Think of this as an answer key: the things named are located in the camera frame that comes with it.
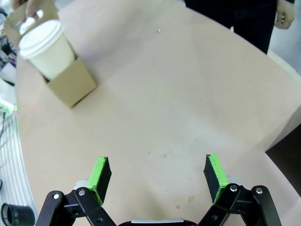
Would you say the black round cap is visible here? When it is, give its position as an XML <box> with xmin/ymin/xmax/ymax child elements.
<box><xmin>0</xmin><ymin>203</ymin><xmax>36</xmax><ymax>226</ymax></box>

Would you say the white plastic cup lid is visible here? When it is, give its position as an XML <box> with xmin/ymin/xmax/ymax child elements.
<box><xmin>18</xmin><ymin>19</ymin><xmax>65</xmax><ymax>59</ymax></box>

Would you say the white ribbed rack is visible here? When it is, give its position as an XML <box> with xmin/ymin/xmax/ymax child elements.
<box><xmin>0</xmin><ymin>112</ymin><xmax>38</xmax><ymax>214</ymax></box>

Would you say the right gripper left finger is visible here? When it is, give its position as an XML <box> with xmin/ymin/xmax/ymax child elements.
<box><xmin>35</xmin><ymin>155</ymin><xmax>116</xmax><ymax>226</ymax></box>

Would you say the person's black hoodie torso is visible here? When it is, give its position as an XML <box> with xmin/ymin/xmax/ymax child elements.
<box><xmin>184</xmin><ymin>0</ymin><xmax>278</xmax><ymax>55</ymax></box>

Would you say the white paper cup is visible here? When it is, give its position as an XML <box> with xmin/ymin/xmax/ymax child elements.
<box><xmin>28</xmin><ymin>35</ymin><xmax>79</xmax><ymax>82</ymax></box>

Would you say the person's left hand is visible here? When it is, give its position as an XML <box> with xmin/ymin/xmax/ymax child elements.
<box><xmin>274</xmin><ymin>0</ymin><xmax>296</xmax><ymax>30</ymax></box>

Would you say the person's right hand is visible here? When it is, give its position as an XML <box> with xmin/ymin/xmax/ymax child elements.
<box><xmin>11</xmin><ymin>0</ymin><xmax>44</xmax><ymax>22</ymax></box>

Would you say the green lit device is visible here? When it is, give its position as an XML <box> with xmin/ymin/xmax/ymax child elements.
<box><xmin>0</xmin><ymin>100</ymin><xmax>19</xmax><ymax>115</ymax></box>

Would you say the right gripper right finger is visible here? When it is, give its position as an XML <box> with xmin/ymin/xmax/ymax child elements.
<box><xmin>197</xmin><ymin>153</ymin><xmax>283</xmax><ymax>226</ymax></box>

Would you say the brown cardboard cup carrier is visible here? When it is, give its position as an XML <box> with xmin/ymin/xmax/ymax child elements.
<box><xmin>3</xmin><ymin>0</ymin><xmax>98</xmax><ymax>109</ymax></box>

